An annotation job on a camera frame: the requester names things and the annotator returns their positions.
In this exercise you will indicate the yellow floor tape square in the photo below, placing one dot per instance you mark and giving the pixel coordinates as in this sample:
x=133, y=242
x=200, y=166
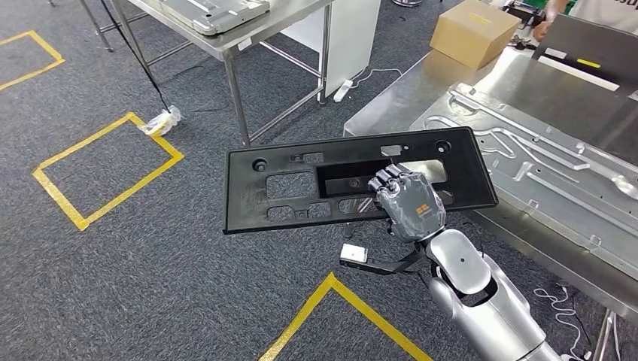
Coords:
x=124, y=196
x=47, y=46
x=297, y=319

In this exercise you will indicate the stainless steel workbench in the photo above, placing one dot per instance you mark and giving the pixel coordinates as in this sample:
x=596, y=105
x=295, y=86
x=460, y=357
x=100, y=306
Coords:
x=398, y=109

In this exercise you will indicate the person's forearm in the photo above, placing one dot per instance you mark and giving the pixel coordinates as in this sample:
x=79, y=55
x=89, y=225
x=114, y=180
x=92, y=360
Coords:
x=555, y=10

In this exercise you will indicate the chrome round-base stand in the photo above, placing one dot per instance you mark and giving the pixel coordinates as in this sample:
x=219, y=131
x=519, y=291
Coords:
x=406, y=3

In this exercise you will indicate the person's hand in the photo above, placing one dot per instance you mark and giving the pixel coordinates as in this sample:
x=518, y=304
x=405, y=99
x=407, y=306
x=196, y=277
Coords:
x=541, y=30

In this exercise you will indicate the grey laptop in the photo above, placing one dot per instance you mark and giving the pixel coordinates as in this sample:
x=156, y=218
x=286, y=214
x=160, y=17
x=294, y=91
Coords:
x=588, y=45

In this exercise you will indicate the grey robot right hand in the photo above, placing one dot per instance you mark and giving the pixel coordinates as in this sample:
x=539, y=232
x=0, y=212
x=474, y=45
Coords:
x=413, y=209

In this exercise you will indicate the grey stamped metal panel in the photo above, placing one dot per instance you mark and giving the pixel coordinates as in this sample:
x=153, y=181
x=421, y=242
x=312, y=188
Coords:
x=214, y=15

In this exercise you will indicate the steel frame table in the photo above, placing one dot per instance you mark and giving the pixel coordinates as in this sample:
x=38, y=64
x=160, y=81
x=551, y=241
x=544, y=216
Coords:
x=234, y=42

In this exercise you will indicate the black plastic plate bracket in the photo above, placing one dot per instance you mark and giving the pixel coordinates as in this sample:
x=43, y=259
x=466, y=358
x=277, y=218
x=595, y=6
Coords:
x=249, y=209

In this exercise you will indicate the black camera bracket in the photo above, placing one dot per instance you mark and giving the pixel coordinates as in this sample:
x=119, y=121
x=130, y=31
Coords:
x=384, y=269

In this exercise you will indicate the white board panel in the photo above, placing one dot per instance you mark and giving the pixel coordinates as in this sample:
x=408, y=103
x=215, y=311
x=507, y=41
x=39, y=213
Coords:
x=349, y=40

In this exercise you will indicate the person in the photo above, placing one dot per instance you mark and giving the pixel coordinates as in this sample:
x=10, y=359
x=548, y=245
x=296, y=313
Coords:
x=608, y=12

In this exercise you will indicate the brown cardboard box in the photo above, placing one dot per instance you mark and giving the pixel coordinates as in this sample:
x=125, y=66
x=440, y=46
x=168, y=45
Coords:
x=468, y=35

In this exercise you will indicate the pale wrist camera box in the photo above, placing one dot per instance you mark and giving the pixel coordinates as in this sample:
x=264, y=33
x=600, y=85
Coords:
x=354, y=253

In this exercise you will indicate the black device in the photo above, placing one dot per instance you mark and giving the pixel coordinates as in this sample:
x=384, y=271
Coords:
x=521, y=12

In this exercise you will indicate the bunch of keys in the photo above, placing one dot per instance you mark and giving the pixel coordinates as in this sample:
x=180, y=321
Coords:
x=523, y=44

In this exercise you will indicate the clear plastic wrapped bundle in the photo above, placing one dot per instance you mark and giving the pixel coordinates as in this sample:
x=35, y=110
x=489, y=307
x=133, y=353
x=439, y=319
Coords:
x=160, y=122

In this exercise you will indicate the white power strip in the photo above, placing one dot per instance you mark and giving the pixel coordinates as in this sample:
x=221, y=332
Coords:
x=343, y=90

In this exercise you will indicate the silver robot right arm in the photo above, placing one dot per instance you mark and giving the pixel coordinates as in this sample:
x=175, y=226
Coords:
x=488, y=309

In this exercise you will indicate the large stamped metal panel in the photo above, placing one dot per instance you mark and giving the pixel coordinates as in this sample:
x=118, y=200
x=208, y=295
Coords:
x=548, y=164

